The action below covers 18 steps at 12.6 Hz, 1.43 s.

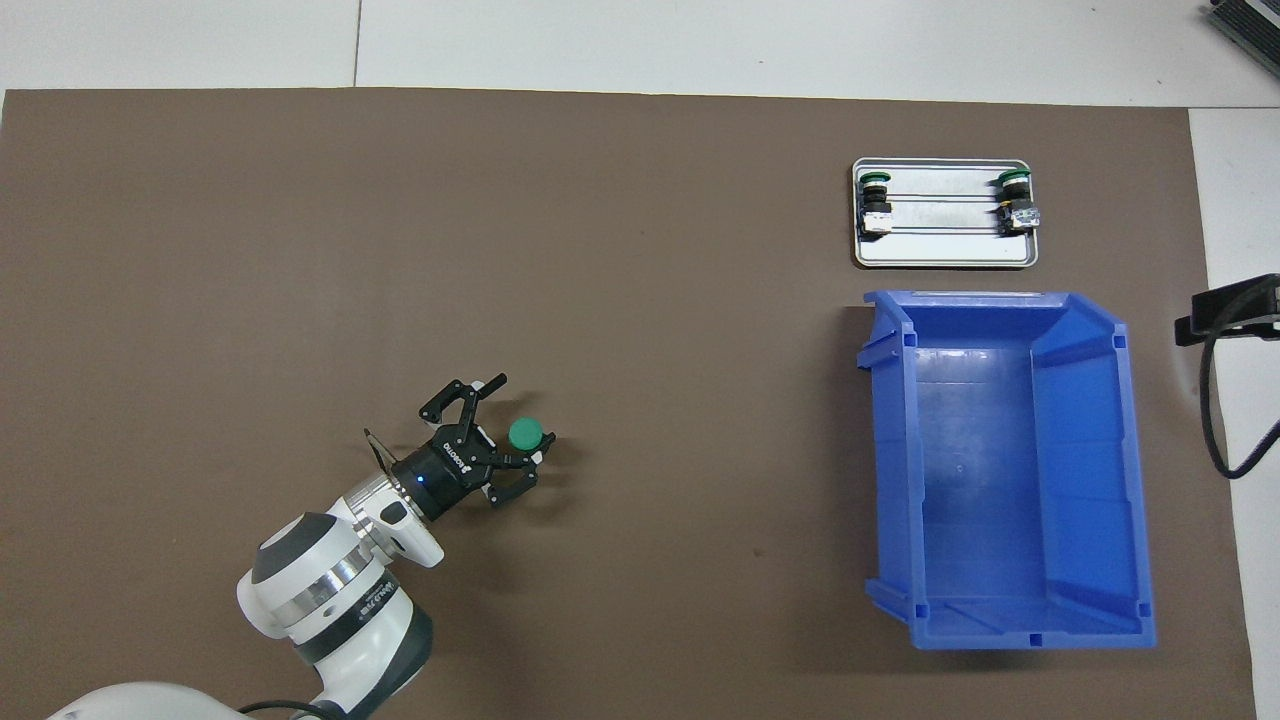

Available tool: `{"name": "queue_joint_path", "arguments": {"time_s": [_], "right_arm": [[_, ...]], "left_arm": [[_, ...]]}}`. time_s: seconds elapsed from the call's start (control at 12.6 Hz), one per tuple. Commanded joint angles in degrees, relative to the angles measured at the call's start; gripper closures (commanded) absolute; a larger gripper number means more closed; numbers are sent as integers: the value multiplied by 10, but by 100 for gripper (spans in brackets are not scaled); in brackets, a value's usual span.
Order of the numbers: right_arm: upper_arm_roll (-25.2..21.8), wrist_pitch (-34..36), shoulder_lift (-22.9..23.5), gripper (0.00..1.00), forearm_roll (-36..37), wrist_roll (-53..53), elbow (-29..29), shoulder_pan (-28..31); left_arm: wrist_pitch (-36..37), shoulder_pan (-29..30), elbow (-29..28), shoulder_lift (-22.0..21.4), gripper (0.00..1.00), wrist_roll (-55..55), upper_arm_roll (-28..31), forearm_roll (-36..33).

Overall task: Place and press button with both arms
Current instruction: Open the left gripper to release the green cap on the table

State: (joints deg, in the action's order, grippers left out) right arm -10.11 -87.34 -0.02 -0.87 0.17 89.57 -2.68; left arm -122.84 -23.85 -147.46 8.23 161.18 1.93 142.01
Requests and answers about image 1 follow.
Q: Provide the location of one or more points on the brown table mat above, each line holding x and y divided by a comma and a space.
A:
650, 300

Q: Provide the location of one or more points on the green push button yellow mark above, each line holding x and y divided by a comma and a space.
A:
1020, 213

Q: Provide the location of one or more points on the grey ribbed device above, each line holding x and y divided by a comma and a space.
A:
1250, 25

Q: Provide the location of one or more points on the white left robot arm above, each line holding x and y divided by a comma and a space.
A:
330, 600

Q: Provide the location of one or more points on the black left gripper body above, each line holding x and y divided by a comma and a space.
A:
445, 475

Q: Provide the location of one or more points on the green push button switch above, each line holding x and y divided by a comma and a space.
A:
525, 433
878, 215

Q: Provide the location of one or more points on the blue plastic storage bin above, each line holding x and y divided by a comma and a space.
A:
1000, 480

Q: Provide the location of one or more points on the silver metal tray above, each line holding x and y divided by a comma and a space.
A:
940, 245

